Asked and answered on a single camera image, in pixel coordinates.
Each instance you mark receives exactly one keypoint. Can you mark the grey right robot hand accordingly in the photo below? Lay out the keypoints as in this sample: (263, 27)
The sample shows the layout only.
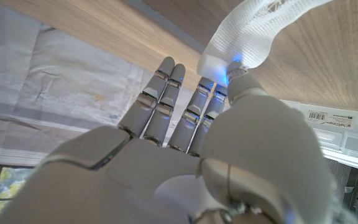
(141, 183)

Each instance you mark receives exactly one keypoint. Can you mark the grey tape line marking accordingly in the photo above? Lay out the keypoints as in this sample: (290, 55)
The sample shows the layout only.
(166, 22)

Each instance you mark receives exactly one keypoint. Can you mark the translucent white plastic bin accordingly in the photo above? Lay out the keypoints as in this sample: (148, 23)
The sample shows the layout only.
(337, 130)

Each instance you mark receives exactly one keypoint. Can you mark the printed window backdrop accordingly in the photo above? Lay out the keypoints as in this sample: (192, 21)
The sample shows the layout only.
(57, 77)

